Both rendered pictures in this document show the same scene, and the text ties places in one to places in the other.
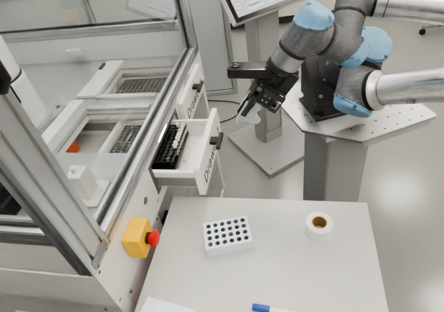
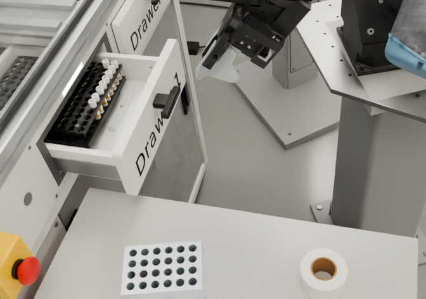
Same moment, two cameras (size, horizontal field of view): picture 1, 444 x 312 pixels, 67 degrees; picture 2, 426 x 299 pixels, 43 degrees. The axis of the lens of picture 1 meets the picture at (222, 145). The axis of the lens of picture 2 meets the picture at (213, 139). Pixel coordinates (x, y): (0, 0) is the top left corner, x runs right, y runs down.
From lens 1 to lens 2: 0.17 m
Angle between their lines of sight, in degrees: 8
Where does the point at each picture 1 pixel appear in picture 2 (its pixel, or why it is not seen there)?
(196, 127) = (141, 69)
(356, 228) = (389, 284)
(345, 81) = (411, 14)
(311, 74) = not seen: outside the picture
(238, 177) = (234, 144)
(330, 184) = (374, 181)
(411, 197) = not seen: outside the picture
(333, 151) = (385, 128)
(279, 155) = (306, 113)
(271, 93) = (257, 33)
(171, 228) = (75, 246)
